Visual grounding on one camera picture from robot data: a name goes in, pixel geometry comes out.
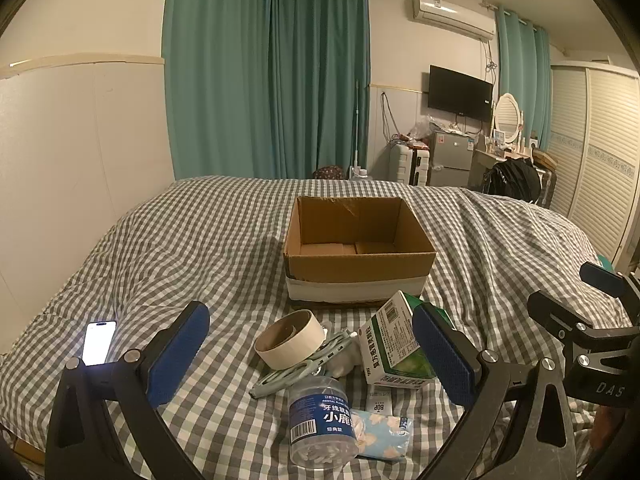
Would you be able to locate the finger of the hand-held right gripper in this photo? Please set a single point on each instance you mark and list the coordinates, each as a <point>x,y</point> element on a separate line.
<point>602,277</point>
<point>555,312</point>

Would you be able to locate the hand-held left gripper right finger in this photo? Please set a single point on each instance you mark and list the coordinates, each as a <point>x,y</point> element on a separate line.
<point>442,355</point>

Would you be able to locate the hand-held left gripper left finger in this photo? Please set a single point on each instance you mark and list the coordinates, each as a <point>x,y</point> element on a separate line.
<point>180,355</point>

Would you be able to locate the green white medicine box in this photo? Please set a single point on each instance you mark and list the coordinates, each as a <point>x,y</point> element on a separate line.
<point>395,330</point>

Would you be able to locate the small white sachet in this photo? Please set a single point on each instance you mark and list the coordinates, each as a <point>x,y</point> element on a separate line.
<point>378,402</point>

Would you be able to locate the light blue tissue packet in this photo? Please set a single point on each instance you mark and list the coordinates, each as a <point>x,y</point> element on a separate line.
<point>380,435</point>

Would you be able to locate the pale green scissors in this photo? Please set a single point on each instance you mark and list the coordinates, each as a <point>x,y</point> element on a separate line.
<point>280,377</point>

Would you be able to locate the beige tape roll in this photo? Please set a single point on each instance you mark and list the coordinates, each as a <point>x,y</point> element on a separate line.
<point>300,347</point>

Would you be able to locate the cardboard box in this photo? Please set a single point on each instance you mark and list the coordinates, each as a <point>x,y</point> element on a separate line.
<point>360,265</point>

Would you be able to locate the clear floss pick jar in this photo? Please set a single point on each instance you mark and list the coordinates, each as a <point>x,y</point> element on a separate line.
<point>320,420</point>

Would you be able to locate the person's right hand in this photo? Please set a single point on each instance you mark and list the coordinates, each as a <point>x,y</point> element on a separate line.
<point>603,427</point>

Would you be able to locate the green round object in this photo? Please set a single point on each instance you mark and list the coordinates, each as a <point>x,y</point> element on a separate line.
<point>604,261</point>

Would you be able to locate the smartphone with lit screen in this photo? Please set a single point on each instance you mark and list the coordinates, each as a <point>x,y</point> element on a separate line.
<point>97,342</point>

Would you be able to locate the grey white checked blanket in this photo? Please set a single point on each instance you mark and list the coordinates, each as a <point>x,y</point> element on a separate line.
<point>175,240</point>

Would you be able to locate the white louvred wardrobe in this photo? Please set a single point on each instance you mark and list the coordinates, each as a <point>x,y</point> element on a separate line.
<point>595,150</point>

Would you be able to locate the black backpack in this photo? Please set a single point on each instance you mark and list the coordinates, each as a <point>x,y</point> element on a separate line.
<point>512,180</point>

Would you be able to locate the white dressing table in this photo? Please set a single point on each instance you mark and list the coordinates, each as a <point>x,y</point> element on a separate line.
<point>482,157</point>

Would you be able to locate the small silver fridge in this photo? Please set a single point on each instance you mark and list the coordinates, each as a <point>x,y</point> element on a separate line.
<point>452,157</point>

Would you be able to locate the white oval vanity mirror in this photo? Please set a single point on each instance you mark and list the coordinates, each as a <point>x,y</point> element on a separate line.
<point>507,117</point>

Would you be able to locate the white ribbed suitcase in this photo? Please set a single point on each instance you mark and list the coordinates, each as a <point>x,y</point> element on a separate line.
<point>407,165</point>

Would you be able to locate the dark patterned bag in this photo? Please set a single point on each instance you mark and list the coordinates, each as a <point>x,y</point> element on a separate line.
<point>328,172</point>

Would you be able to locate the narrow teal curtain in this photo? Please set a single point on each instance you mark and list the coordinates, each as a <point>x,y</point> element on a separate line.
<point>520,75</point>

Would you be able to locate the clear plastic bag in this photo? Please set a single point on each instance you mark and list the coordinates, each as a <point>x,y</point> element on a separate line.
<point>422,127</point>

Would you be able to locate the white mop pole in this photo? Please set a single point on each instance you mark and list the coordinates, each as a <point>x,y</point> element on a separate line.
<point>358,130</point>

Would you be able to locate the white air conditioner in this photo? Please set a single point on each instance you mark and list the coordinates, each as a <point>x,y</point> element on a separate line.
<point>452,17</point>

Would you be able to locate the black wall television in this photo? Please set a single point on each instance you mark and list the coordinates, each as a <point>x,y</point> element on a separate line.
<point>459,94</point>

